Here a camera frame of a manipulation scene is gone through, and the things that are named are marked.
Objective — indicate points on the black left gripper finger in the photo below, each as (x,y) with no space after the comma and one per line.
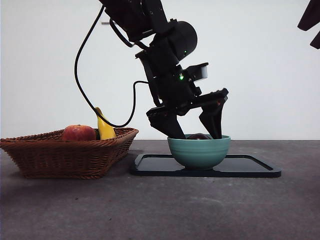
(168,126)
(213,120)

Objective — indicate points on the dark red plum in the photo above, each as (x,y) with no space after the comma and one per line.
(198,137)

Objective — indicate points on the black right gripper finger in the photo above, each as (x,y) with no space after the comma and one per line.
(311,15)
(317,41)

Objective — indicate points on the black rectangular tray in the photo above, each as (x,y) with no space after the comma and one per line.
(155,166)

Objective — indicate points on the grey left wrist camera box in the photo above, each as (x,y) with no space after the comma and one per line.
(200,72)

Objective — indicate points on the red orange peach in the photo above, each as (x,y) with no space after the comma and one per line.
(80,133)

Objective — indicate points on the teal ribbed bowl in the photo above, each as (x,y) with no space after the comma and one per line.
(198,152)

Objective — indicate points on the brown wicker basket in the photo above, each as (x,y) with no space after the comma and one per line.
(62,160)

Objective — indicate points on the yellow banana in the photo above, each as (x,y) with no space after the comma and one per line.
(106,130)

